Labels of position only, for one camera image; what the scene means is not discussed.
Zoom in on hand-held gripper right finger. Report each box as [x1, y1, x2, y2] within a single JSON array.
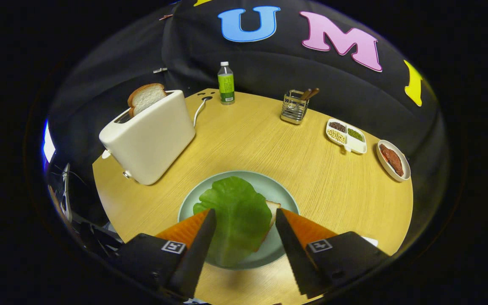
[[275, 208, 391, 299]]

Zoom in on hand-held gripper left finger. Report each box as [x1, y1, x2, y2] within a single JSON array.
[[115, 208, 217, 302]]

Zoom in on green lettuce leaf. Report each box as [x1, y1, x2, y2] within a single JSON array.
[[193, 176, 273, 267]]

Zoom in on white bread slice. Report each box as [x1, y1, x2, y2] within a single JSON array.
[[127, 83, 167, 118], [252, 200, 282, 252]]

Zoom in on pale green round plate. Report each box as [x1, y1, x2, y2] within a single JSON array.
[[178, 170, 300, 271]]

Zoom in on cream white toaster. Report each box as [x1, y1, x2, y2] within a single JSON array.
[[99, 90, 196, 186]]

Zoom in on white divided bean dish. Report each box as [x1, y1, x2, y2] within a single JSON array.
[[326, 118, 367, 154]]

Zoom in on red cooked meat slice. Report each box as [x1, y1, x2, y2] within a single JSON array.
[[379, 144, 405, 177]]

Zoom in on round white meat plate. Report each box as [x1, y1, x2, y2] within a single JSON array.
[[376, 139, 411, 183]]

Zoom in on green label plastic bottle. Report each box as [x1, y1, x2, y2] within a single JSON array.
[[217, 61, 236, 105]]

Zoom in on black backdrop cloth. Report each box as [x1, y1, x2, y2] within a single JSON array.
[[45, 0, 450, 221]]

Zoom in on metal wire utensil holder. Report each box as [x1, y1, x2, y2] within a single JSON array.
[[280, 89, 309, 125]]

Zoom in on white toaster power cable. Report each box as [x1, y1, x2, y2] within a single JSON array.
[[193, 97, 213, 128]]

